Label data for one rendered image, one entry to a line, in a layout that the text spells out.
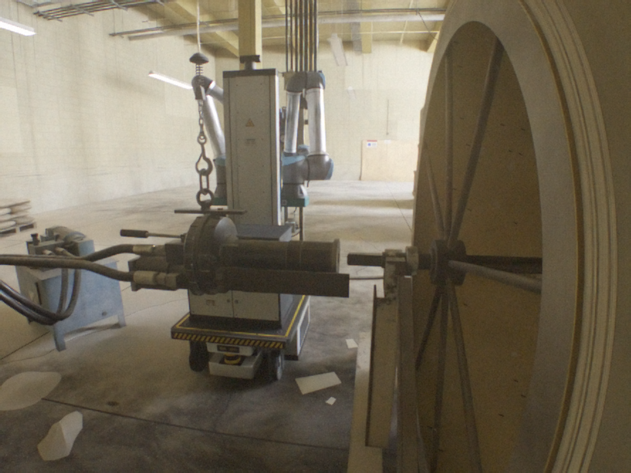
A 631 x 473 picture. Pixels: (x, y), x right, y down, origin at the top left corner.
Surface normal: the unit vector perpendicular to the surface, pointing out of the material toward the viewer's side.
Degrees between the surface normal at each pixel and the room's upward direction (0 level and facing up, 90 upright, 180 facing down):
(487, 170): 110
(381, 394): 90
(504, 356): 37
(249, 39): 90
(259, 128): 90
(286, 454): 0
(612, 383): 82
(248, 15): 90
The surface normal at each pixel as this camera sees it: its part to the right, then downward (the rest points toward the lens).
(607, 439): -0.15, 0.13
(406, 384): -0.09, -0.66
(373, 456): 0.00, -0.97
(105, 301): 0.83, 0.13
